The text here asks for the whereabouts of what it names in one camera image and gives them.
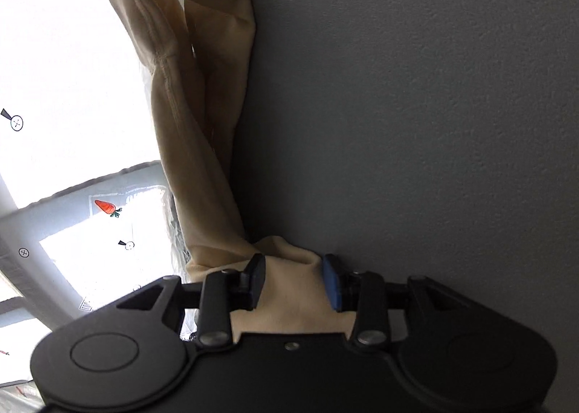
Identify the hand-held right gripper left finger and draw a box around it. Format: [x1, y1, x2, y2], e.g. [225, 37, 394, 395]
[115, 252, 267, 348]

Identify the beige long-sleeve shirt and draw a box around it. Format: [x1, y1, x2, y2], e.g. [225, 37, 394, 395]
[109, 0, 359, 335]

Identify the white carrot-print sheet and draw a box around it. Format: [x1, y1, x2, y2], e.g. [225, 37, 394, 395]
[0, 0, 196, 413]

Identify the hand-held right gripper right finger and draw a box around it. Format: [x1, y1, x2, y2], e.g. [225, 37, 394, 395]
[322, 252, 472, 347]

